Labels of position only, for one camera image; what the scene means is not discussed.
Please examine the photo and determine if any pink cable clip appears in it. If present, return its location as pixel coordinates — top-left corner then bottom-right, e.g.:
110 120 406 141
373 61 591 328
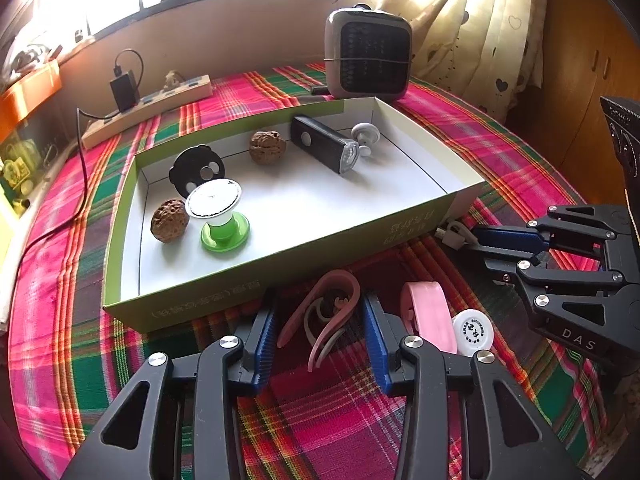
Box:
400 282 458 354

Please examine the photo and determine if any white usb cable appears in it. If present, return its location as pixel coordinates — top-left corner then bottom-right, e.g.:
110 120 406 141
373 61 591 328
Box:
433 219 482 252

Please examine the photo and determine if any pink earhook clip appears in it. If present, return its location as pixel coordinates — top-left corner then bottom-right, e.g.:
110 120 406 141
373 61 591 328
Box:
277 270 361 373

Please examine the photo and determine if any white round jar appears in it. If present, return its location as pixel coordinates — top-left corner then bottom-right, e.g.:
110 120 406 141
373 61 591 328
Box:
452 309 494 358

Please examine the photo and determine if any green white spool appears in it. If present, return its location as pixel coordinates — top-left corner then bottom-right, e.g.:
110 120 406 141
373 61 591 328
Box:
186 178 250 252

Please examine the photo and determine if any brown walnut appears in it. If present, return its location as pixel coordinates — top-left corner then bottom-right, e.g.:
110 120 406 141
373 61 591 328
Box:
151 198 190 243
250 131 286 166

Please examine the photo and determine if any white mushroom hook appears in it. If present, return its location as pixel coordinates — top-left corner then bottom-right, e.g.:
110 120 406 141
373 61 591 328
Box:
350 122 381 157

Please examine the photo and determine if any black round disc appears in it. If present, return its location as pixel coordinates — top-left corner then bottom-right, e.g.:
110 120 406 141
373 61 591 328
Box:
168 144 226 198

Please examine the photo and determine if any black bike light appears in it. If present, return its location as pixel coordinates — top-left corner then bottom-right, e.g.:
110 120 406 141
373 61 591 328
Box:
290 114 359 174

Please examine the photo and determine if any green white cardboard box tray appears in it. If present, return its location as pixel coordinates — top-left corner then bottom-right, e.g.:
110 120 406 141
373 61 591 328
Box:
102 98 484 333

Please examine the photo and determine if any cream heart curtain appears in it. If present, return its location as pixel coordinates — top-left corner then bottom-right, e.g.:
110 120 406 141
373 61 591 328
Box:
378 0 548 122

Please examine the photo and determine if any grey portable heater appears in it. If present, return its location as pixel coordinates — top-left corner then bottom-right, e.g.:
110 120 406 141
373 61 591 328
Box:
323 6 412 101

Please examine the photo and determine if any beige power strip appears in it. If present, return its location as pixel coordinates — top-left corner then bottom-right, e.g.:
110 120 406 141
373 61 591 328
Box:
81 75 213 150

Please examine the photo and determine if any white plug on strip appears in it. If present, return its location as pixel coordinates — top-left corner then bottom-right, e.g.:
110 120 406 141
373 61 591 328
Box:
163 70 186 91

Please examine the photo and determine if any black charger adapter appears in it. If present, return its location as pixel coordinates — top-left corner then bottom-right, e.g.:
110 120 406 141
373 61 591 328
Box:
110 68 140 113

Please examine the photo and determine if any orange storage tray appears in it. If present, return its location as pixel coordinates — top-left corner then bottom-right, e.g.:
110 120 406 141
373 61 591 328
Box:
0 61 62 138

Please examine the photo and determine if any black charger cable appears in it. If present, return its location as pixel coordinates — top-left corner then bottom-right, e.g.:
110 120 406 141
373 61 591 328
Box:
8 48 146 311

